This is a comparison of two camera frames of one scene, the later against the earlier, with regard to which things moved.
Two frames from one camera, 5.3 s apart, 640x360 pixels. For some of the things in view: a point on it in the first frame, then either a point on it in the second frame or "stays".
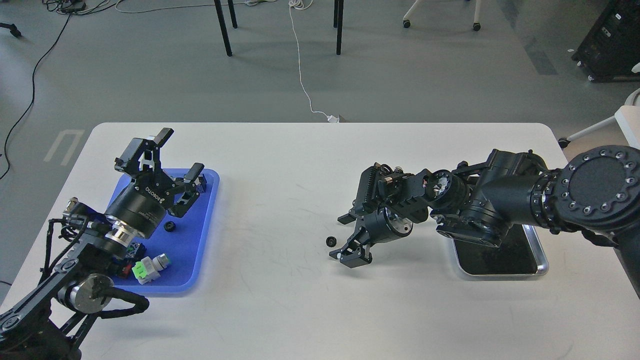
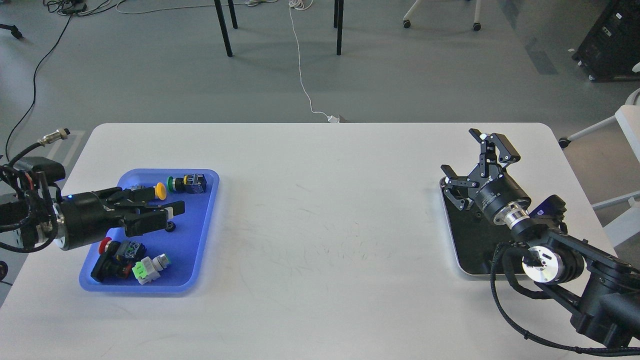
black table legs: [225, 35] stays
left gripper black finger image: [143, 155] → [128, 197]
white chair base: [476, 25] stays
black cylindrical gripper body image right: [383, 225] → [499, 193]
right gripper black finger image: [351, 216] → [488, 163]
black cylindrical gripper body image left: [142, 205] → [85, 218]
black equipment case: [612, 48] stays
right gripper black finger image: [352, 254] → [453, 179]
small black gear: [169, 226] stays
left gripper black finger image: [192, 185] → [142, 219]
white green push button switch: [148, 270] stays
